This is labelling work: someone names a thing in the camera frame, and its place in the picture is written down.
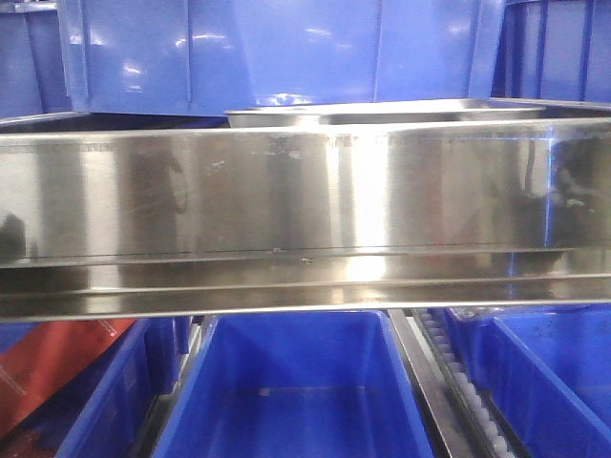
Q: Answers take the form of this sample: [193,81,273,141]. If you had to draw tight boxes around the blue bin lower right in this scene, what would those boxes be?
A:
[441,304,610,457]

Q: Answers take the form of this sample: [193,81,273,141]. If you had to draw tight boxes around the blue bin upper left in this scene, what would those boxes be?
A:
[1,1,72,118]

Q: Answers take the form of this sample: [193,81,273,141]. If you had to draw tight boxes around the blue bin lower left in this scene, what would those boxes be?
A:
[1,318,191,457]

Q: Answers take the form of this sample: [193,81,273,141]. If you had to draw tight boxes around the blue bin upper right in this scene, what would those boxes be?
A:
[494,1,610,103]

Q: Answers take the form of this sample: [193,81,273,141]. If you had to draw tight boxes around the white roller track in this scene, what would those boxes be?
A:
[413,309,529,457]

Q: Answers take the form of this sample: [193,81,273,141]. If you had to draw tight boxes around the blue bin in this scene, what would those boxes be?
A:
[1,1,72,118]
[57,1,505,116]
[441,304,610,457]
[1,318,191,457]
[494,1,610,103]
[154,311,432,457]

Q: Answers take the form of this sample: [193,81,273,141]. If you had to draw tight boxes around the red plastic bag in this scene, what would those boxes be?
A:
[1,319,135,436]

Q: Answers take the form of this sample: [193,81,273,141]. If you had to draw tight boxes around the silver metal tray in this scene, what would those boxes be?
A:
[226,98,545,128]

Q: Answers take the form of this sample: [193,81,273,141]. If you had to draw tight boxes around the blue bin lower middle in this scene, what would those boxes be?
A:
[154,311,432,457]

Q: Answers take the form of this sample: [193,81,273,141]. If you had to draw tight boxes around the stainless steel shelf rail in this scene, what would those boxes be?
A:
[1,118,610,322]

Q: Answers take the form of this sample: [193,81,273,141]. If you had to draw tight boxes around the blue bin upper middle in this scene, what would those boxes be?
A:
[57,1,505,116]

